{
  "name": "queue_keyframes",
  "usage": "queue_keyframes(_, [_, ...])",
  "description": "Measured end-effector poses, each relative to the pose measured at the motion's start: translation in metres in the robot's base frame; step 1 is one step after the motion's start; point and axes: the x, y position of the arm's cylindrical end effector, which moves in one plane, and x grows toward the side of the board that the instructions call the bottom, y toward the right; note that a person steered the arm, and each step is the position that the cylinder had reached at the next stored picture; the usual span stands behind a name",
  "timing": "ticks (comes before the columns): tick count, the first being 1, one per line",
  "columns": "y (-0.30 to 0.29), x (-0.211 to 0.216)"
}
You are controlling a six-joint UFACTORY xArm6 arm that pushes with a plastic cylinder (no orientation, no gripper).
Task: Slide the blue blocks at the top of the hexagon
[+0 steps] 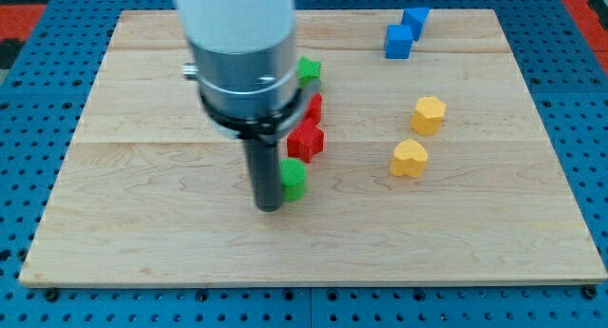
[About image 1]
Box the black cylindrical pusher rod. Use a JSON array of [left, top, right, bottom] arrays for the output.
[[243, 140, 283, 212]]

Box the red block behind arm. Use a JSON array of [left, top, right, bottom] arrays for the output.
[[304, 93, 323, 125]]

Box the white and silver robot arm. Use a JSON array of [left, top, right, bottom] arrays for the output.
[[173, 0, 318, 212]]

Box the yellow hexagon block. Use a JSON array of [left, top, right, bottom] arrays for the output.
[[410, 96, 447, 135]]

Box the green cylinder block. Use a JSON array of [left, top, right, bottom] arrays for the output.
[[279, 158, 307, 202]]

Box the red star block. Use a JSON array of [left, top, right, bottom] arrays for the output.
[[287, 119, 325, 164]]

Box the green star block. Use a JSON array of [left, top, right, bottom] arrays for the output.
[[296, 56, 322, 88]]

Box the yellow heart block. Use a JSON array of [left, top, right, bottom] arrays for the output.
[[389, 139, 428, 178]]

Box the wooden board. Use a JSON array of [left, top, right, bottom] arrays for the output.
[[19, 10, 607, 289]]

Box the blue cube block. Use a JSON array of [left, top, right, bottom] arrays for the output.
[[384, 25, 413, 60]]

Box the blue triangular block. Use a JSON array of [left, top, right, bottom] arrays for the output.
[[401, 7, 430, 41]]

